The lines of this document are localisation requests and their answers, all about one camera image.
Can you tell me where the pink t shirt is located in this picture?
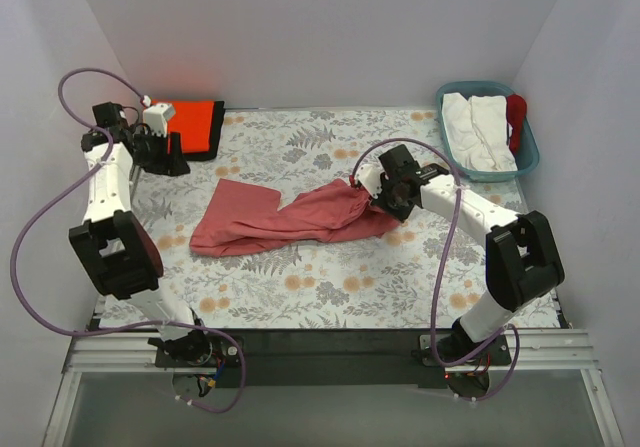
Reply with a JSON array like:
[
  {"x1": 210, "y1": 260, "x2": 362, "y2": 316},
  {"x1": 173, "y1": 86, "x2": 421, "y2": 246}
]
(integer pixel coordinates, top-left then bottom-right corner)
[{"x1": 189, "y1": 179, "x2": 400, "y2": 258}]

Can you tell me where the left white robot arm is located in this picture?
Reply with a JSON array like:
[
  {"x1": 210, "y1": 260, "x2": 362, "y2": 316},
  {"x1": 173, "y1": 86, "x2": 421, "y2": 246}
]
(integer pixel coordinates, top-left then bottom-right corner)
[{"x1": 69, "y1": 102, "x2": 213, "y2": 365}]

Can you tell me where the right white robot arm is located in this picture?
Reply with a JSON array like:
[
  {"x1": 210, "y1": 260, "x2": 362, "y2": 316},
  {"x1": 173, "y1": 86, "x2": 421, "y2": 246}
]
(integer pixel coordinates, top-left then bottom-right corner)
[{"x1": 353, "y1": 145, "x2": 565, "y2": 366}]

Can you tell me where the white t shirt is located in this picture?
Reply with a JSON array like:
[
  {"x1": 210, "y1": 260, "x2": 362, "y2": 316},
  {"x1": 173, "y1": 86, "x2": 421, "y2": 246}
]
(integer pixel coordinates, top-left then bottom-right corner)
[
  {"x1": 467, "y1": 96, "x2": 517, "y2": 172},
  {"x1": 441, "y1": 92, "x2": 491, "y2": 171}
]

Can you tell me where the teal laundry basket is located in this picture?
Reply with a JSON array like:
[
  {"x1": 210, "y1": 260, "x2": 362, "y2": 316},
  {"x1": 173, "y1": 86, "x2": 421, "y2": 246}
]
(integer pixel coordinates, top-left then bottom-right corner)
[{"x1": 435, "y1": 80, "x2": 540, "y2": 183}]

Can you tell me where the red t shirt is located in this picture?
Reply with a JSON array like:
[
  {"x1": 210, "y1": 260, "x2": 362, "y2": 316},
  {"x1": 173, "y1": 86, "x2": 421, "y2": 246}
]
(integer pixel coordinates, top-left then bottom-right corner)
[{"x1": 506, "y1": 94, "x2": 528, "y2": 155}]

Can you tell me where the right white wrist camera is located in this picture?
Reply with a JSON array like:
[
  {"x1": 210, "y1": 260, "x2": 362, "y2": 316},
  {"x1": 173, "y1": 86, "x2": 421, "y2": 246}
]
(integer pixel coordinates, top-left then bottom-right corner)
[{"x1": 350, "y1": 163, "x2": 385, "y2": 199}]

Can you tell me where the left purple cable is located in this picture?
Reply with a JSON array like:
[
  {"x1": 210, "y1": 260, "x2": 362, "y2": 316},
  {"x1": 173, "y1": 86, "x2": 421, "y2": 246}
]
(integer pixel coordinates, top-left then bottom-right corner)
[{"x1": 9, "y1": 68, "x2": 248, "y2": 414}]

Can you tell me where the purple cable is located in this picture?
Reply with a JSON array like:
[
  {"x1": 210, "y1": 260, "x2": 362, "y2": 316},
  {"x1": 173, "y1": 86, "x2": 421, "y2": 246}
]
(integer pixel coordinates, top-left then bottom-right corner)
[
  {"x1": 9, "y1": 68, "x2": 248, "y2": 414},
  {"x1": 352, "y1": 137, "x2": 520, "y2": 404}
]

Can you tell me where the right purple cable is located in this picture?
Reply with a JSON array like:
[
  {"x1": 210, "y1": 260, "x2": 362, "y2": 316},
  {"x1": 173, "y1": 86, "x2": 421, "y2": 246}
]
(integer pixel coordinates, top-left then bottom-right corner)
[{"x1": 352, "y1": 137, "x2": 520, "y2": 404}]

